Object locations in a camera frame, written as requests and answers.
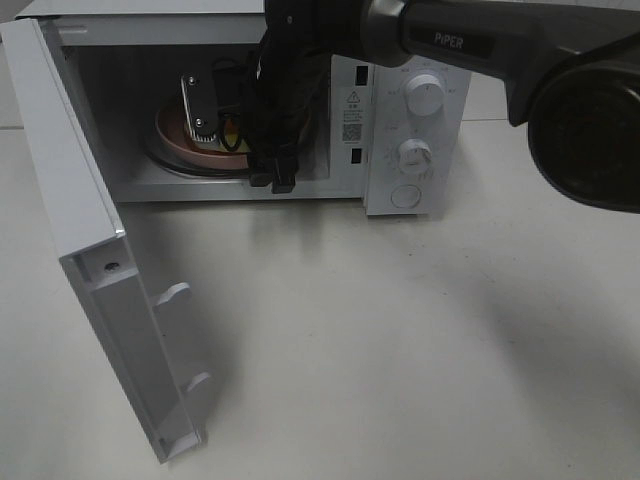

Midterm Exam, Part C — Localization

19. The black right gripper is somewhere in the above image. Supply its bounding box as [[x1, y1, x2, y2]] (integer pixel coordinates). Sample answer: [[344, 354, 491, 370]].
[[242, 29, 330, 194]]

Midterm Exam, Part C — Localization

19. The pink plate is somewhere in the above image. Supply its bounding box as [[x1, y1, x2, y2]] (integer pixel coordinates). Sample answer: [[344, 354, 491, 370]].
[[155, 102, 248, 172]]

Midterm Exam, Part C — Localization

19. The round white door button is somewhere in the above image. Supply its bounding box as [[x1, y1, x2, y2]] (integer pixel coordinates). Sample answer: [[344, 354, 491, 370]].
[[390, 184, 422, 209]]

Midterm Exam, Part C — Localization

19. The toy sandwich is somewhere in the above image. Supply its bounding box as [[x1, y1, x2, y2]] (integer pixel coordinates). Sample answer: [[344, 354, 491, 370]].
[[186, 127, 250, 155]]

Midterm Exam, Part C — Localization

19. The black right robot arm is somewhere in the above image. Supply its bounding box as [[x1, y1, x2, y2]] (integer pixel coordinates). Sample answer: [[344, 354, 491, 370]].
[[240, 1, 639, 213]]

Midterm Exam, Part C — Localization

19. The white warning label sticker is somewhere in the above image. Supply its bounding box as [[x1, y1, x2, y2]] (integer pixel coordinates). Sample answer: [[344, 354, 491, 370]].
[[339, 88, 366, 145]]

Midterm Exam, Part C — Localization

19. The white microwave oven body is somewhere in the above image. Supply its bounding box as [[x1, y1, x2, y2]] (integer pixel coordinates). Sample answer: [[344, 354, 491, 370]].
[[13, 1, 470, 216]]

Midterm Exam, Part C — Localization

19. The upper white power knob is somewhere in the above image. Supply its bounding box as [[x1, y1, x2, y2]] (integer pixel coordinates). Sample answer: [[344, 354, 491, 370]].
[[404, 73, 445, 117]]

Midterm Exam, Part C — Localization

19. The lower white timer knob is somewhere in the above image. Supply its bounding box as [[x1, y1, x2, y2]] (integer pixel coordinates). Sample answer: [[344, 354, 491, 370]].
[[397, 139, 432, 175]]

